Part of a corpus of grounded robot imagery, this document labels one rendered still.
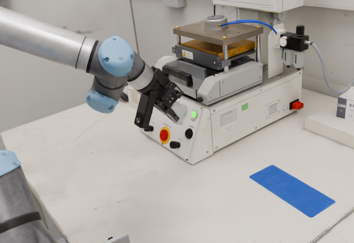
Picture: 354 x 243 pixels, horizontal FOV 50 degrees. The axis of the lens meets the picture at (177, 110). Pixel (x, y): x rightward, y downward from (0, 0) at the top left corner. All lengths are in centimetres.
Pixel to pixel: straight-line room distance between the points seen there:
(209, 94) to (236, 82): 11
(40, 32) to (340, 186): 86
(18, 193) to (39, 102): 199
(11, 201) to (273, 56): 97
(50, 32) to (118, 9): 194
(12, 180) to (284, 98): 101
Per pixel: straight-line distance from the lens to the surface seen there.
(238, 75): 124
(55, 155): 143
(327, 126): 135
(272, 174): 117
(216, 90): 118
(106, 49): 81
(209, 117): 119
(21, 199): 70
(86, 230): 106
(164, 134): 131
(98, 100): 91
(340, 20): 160
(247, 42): 134
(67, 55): 83
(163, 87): 109
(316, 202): 109
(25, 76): 259
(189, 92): 123
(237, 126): 129
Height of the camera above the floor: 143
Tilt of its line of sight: 25 degrees down
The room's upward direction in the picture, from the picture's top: 6 degrees counter-clockwise
